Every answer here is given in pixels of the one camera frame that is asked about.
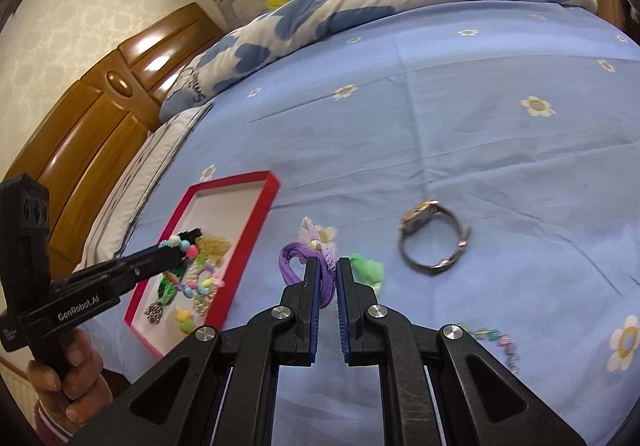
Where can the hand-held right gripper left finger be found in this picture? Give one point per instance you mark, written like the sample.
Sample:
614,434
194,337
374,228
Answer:
316,316

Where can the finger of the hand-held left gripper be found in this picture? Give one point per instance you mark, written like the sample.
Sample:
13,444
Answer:
145,276
150,258

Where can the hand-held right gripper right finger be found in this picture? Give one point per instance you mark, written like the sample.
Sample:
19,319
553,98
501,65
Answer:
342,316

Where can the black scrunchie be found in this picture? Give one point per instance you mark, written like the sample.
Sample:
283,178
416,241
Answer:
192,233

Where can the red shallow box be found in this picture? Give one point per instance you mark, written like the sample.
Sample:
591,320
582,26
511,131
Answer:
225,211

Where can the person's left hand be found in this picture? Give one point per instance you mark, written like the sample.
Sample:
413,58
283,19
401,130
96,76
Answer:
80,391

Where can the grey striped pillow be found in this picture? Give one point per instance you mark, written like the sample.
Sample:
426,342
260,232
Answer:
150,161

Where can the metal band wristwatch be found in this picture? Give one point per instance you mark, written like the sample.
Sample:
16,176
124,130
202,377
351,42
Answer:
417,218

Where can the wooden headboard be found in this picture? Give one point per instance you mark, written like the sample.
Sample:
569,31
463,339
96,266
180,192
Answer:
100,126

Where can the blue floral bed sheet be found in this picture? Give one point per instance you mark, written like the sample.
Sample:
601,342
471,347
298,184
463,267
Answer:
450,151

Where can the small yellow toy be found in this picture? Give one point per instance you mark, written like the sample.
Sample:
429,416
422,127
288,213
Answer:
276,1

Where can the blue heart printed quilt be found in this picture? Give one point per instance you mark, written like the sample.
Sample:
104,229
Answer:
350,11

